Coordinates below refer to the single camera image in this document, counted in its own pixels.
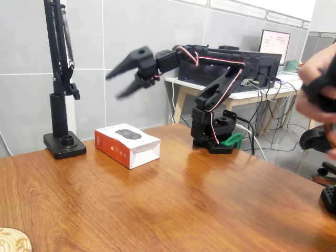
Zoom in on black perforated arm base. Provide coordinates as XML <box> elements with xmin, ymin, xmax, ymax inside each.
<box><xmin>320</xmin><ymin>184</ymin><xmax>336</xmax><ymax>215</ymax></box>

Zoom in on green table clamp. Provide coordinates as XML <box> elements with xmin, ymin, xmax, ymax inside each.
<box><xmin>219</xmin><ymin>132</ymin><xmax>243</xmax><ymax>151</ymax></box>

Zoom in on white paper stack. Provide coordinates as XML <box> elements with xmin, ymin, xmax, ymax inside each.
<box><xmin>276</xmin><ymin>72</ymin><xmax>302</xmax><ymax>82</ymax></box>

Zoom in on white table wooden legs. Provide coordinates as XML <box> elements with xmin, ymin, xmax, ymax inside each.
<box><xmin>164</xmin><ymin>70</ymin><xmax>323</xmax><ymax>137</ymax></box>

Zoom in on black computer case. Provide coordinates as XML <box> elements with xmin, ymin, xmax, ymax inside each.
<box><xmin>177</xmin><ymin>44</ymin><xmax>282</xmax><ymax>91</ymax></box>

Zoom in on thin white wall cable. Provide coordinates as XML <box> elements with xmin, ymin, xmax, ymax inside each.
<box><xmin>0</xmin><ymin>130</ymin><xmax>13</xmax><ymax>157</ymax></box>

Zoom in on computer monitor white screen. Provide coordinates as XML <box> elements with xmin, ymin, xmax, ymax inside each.
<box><xmin>258</xmin><ymin>29</ymin><xmax>291</xmax><ymax>66</ymax></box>

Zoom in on round wooden coaster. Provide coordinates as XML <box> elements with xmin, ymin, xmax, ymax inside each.
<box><xmin>0</xmin><ymin>227</ymin><xmax>32</xmax><ymax>252</ymax></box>

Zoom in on person's hand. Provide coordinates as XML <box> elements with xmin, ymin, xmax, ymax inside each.
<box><xmin>295</xmin><ymin>41</ymin><xmax>336</xmax><ymax>124</ymax></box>

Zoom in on black office chair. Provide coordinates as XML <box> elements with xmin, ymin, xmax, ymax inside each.
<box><xmin>299</xmin><ymin>122</ymin><xmax>336</xmax><ymax>187</ymax></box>

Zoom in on black spring boom stand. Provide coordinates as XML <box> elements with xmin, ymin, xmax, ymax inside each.
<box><xmin>43</xmin><ymin>0</ymin><xmax>87</xmax><ymax>160</ymax></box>

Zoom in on black power cable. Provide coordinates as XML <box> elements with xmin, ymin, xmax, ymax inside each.
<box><xmin>236</xmin><ymin>115</ymin><xmax>257</xmax><ymax>157</ymax></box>

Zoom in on orange white mouse box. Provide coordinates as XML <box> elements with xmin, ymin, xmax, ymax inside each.
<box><xmin>94</xmin><ymin>123</ymin><xmax>161</xmax><ymax>170</ymax></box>

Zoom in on black leader arm handle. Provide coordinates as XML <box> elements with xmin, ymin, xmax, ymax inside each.
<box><xmin>301</xmin><ymin>62</ymin><xmax>336</xmax><ymax>113</ymax></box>

